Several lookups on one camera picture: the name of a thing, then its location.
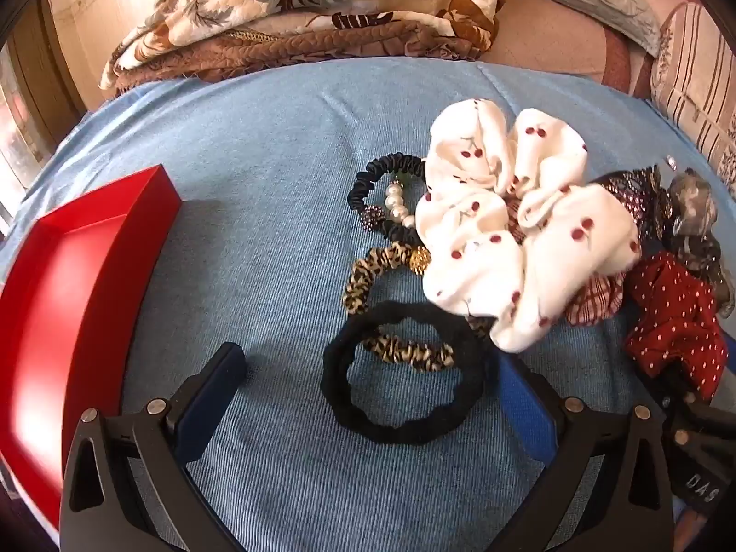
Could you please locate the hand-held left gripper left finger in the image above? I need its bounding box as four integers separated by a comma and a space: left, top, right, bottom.
60, 342, 248, 552

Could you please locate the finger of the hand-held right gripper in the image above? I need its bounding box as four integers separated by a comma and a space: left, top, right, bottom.
652, 378, 736, 450

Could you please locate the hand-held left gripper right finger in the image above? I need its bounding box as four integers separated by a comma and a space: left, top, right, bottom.
497, 352, 675, 552

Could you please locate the red polka dot scrunchie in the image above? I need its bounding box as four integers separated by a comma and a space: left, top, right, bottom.
624, 252, 730, 402

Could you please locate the red plaid scrunchie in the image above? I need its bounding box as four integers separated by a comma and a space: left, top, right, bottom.
506, 195, 627, 326

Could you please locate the thick black hair tie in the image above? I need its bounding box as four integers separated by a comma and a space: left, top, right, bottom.
323, 300, 496, 446

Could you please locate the red tray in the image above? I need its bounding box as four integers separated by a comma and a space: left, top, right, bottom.
0, 164, 183, 531

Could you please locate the white dotted scrunchie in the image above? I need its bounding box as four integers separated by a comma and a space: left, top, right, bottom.
414, 98, 644, 354

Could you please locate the leopard print hair tie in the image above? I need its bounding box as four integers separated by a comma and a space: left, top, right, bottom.
342, 243, 456, 373

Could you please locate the grey and dark dotted scrunchie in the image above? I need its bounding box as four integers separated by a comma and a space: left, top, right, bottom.
592, 166, 736, 318

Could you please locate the pearl bracelet with green bead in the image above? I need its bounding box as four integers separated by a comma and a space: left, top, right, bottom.
384, 171, 417, 230

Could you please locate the thin black ruffled hair tie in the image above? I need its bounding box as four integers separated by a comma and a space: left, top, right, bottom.
346, 152, 429, 245

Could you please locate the striped pillow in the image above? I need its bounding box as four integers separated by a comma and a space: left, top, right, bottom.
650, 3, 736, 185

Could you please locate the wooden stained glass door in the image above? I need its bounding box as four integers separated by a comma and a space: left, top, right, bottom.
0, 0, 87, 231

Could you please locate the pink bedsheet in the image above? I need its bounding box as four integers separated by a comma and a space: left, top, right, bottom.
489, 0, 714, 98

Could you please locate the floral quilt with brown ruffle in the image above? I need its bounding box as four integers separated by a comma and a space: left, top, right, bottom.
99, 0, 507, 93

